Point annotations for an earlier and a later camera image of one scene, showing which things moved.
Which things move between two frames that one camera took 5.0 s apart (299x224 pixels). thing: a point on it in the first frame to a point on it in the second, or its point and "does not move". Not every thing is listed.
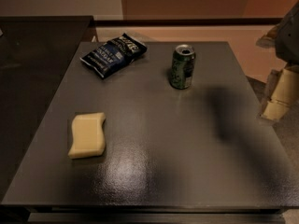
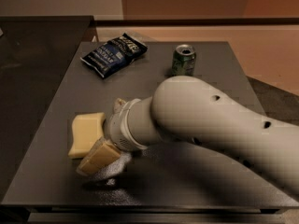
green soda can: [183, 63] does not move
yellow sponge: [88, 135] does not move
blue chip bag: [113, 54] does not move
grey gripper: [289, 40] to [119, 130]
